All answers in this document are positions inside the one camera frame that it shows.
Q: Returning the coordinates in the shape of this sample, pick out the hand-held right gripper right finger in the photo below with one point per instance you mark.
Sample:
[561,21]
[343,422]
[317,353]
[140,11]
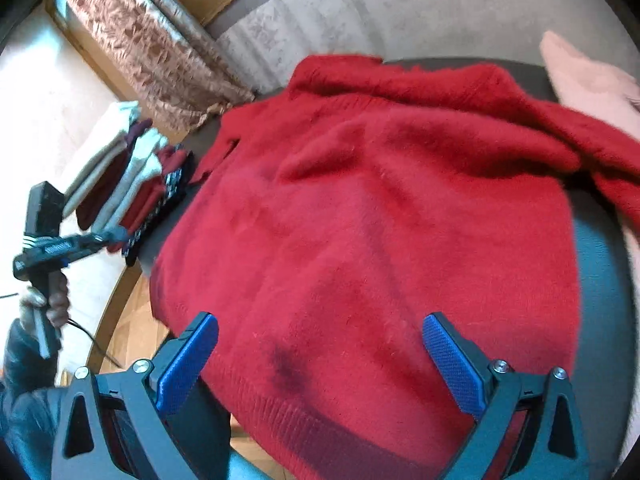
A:
[456,367]

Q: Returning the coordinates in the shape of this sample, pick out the stack of folded clothes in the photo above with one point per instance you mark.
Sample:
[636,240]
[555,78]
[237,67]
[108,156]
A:
[130,180]

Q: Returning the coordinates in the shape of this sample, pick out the pink knit sweater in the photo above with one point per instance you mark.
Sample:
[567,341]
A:
[590,82]

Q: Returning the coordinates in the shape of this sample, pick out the person's left hand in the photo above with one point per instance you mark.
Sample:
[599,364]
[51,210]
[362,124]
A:
[57,305]

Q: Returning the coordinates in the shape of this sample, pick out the red knit sweater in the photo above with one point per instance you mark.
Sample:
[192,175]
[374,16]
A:
[375,210]

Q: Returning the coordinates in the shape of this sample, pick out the brown patterned curtain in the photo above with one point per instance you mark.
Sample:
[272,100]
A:
[150,50]

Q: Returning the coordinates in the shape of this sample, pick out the grey sofa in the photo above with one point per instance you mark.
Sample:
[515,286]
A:
[450,0]

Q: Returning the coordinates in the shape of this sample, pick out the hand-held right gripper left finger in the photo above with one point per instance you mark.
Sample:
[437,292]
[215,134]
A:
[184,367]

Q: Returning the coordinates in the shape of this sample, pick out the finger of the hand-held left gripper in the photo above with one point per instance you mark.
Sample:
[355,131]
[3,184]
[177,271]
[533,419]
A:
[114,237]

